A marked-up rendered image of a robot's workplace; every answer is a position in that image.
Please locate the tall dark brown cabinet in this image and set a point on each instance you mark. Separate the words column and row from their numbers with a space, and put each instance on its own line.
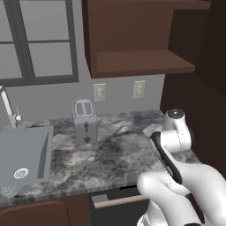
column 206, row 88

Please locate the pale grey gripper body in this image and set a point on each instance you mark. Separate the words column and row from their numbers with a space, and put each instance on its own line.
column 153, row 130

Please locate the grey sink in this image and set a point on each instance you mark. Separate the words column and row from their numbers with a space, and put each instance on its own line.
column 20, row 153

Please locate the grey toaster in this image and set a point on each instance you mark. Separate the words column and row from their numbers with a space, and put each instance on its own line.
column 85, row 123

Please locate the cream wall outlet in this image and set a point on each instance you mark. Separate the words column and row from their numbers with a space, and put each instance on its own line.
column 139, row 89
column 99, row 92

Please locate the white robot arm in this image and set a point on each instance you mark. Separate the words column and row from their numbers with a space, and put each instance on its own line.
column 176, row 188

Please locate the grey tap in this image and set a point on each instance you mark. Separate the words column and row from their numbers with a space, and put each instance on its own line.
column 8, row 109

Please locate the dark framed window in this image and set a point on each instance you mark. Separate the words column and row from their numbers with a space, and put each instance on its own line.
column 23, row 41

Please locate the black dishwasher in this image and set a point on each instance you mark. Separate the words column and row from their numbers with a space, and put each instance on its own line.
column 117, row 214

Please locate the brown lower cupboard door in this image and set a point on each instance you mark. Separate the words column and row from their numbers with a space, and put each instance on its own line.
column 44, row 213

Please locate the open brown wall cabinet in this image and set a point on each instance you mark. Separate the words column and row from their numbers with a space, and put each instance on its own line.
column 132, row 35

